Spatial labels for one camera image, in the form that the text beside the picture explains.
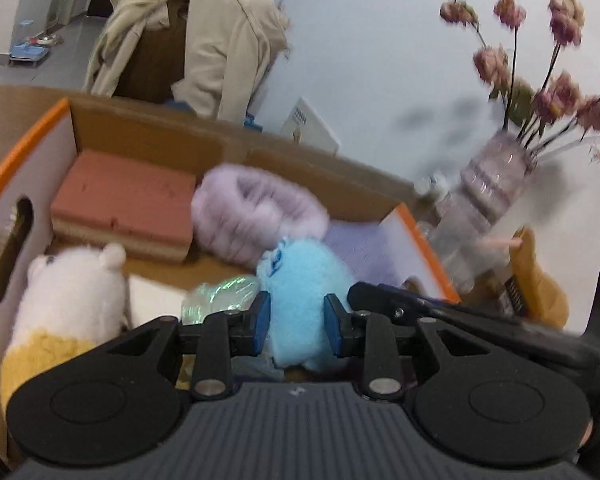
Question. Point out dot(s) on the white and yellow plush toy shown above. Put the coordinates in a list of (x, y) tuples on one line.
[(65, 300)]

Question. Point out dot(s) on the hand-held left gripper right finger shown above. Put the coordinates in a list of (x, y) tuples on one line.
[(332, 325)]

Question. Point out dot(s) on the red cardboard box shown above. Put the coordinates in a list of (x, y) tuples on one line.
[(130, 130)]

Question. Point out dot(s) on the beige coat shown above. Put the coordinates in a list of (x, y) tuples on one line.
[(220, 35)]

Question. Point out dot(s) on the brown chair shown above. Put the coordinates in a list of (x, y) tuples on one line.
[(155, 55)]

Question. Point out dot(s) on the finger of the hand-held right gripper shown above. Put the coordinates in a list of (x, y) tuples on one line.
[(480, 322)]

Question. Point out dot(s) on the white standing card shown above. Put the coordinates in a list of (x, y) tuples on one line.
[(310, 125)]

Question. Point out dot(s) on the pink glass vase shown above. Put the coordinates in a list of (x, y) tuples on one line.
[(500, 170)]

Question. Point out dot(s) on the blue fluffy plush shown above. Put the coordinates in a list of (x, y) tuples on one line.
[(300, 280)]

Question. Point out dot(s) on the purple fluffy headband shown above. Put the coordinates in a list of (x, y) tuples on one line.
[(260, 210)]

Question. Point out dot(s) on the iridescent plastic bag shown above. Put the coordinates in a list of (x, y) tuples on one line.
[(220, 295)]

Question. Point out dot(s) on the dried pink roses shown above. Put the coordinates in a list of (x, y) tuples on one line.
[(550, 95)]

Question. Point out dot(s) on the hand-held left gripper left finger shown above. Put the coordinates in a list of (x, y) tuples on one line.
[(261, 322)]

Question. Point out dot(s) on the brown sponge block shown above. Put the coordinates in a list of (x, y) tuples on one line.
[(125, 200)]

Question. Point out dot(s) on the plastic bottle vase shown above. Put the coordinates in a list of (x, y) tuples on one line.
[(455, 245)]

